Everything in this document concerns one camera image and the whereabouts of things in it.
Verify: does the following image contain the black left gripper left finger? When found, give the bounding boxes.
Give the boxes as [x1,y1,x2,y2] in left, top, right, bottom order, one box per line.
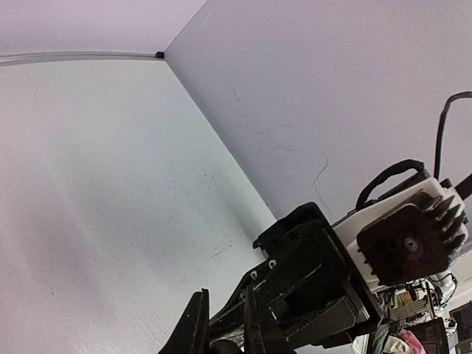
[159,288,209,354]

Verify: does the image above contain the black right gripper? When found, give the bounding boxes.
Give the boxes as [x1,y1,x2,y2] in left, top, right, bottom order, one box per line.
[209,202,383,347]

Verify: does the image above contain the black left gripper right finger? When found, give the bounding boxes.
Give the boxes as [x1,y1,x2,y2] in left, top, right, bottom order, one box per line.
[243,284,295,354]

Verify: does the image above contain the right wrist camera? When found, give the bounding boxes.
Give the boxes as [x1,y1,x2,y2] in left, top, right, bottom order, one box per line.
[333,177,468,292]

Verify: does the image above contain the black right camera cable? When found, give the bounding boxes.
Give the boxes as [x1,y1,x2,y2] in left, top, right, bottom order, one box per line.
[355,91,472,211]

